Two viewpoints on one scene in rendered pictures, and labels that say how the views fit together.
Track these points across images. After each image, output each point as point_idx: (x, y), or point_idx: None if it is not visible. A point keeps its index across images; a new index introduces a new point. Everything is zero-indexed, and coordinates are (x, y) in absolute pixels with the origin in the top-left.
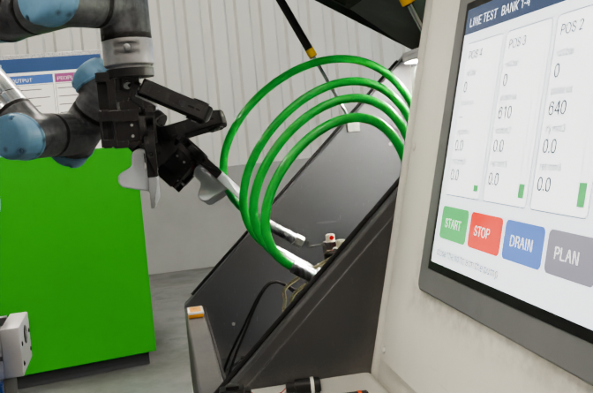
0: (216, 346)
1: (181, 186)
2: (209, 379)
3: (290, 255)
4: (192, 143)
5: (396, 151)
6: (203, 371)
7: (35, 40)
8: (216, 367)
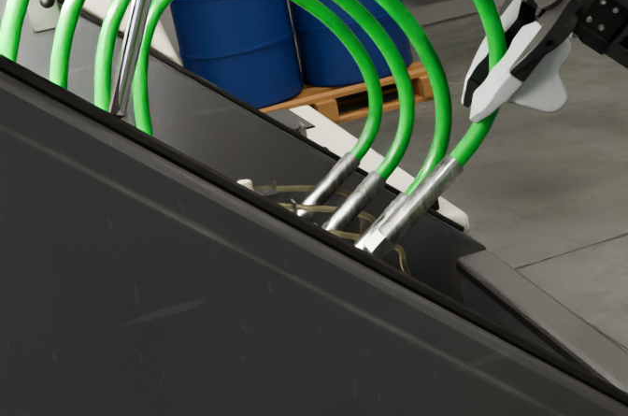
0: (577, 359)
1: (619, 57)
2: (515, 285)
3: (365, 178)
4: None
5: (149, 50)
6: (540, 297)
7: None
8: (524, 306)
